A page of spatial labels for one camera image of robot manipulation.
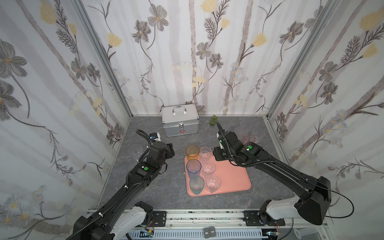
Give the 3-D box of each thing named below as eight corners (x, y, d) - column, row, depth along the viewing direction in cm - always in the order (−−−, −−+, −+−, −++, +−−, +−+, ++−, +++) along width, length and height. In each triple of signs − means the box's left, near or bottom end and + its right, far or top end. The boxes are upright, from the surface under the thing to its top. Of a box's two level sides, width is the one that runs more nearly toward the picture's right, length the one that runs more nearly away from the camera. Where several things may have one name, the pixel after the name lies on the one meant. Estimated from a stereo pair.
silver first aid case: (163, 137, 109) (159, 122, 96) (167, 113, 125) (164, 97, 112) (198, 137, 109) (198, 122, 96) (197, 114, 125) (198, 98, 112)
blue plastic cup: (186, 180, 87) (185, 171, 78) (187, 168, 92) (186, 159, 82) (200, 180, 87) (201, 172, 78) (200, 168, 92) (201, 159, 83)
